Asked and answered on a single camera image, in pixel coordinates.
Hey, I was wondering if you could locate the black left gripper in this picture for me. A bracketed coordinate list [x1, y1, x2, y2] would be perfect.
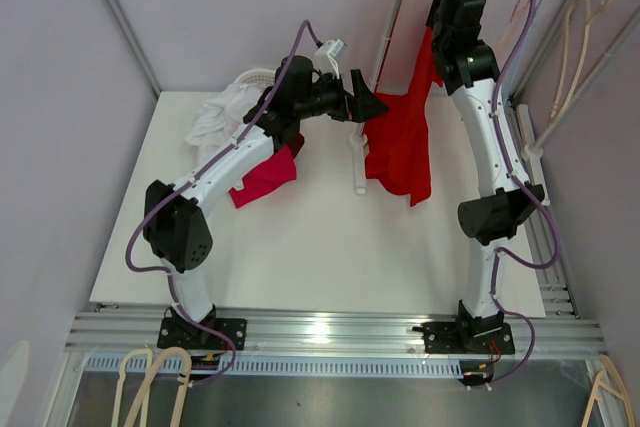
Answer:
[295, 69, 388, 125]

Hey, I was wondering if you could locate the red t shirt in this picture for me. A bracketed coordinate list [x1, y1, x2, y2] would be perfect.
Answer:
[364, 26, 443, 207]

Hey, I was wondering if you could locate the dark maroon t shirt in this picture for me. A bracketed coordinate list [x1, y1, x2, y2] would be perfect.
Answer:
[286, 132, 305, 159]

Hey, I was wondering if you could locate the pink wire hanger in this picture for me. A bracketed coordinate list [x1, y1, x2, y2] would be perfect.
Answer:
[498, 0, 531, 59]

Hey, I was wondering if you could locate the blue wire hanger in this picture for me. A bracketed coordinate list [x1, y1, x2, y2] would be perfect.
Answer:
[514, 0, 559, 93]

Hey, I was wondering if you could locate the pink t shirt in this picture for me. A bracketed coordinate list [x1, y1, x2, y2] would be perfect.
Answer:
[229, 147, 297, 209]

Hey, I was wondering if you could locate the white t shirt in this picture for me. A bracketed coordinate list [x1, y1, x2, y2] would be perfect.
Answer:
[185, 83, 264, 165]

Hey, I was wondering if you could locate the beige wooden hanger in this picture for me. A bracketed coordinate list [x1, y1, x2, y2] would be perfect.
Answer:
[548, 0, 615, 125]

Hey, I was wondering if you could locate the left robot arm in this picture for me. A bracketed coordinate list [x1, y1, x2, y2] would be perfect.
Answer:
[142, 55, 389, 348]

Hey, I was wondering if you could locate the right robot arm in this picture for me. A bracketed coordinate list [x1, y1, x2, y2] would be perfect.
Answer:
[364, 0, 545, 354]

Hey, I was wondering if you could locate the beige hanger bottom right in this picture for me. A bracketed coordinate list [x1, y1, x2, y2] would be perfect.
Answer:
[581, 354, 636, 427]

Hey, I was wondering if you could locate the white perforated plastic basket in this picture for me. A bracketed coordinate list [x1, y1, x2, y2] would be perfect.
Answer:
[235, 68, 276, 89]

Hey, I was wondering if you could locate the metal clothes rack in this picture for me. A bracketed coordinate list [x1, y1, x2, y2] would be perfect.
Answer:
[348, 0, 626, 197]

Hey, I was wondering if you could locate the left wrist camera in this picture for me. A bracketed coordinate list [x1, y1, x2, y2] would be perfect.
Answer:
[314, 38, 346, 78]

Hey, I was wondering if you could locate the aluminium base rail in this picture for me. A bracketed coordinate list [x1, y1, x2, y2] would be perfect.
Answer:
[64, 305, 607, 360]

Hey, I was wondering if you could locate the white cable duct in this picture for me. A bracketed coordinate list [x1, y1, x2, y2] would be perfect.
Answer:
[84, 353, 464, 380]

